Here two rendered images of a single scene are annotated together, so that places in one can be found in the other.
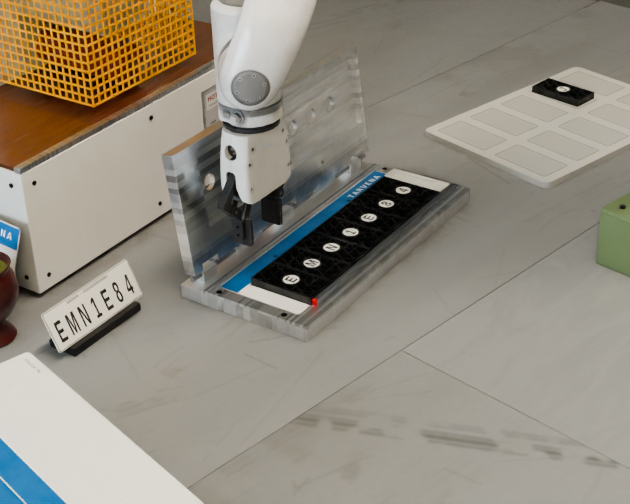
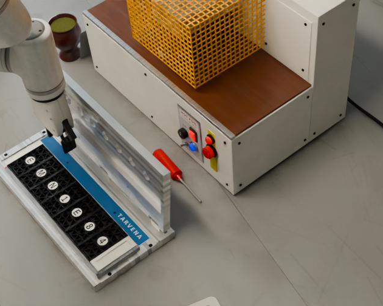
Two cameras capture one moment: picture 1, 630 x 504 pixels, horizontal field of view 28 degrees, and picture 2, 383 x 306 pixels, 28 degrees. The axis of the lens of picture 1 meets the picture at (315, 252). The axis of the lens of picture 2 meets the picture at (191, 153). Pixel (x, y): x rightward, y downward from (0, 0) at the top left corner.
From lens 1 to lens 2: 2.40 m
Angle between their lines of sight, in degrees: 79
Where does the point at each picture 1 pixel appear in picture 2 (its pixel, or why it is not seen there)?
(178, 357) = (11, 116)
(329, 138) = (143, 189)
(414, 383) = not seen: outside the picture
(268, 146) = (37, 104)
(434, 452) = not seen: outside the picture
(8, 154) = (104, 8)
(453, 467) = not seen: outside the picture
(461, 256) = (30, 263)
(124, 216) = (132, 95)
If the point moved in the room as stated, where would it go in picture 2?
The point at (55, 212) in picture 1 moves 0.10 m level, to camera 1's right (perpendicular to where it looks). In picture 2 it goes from (98, 48) to (83, 76)
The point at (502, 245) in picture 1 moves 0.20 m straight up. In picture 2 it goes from (29, 291) to (4, 236)
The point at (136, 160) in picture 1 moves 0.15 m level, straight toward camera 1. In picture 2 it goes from (138, 81) to (75, 78)
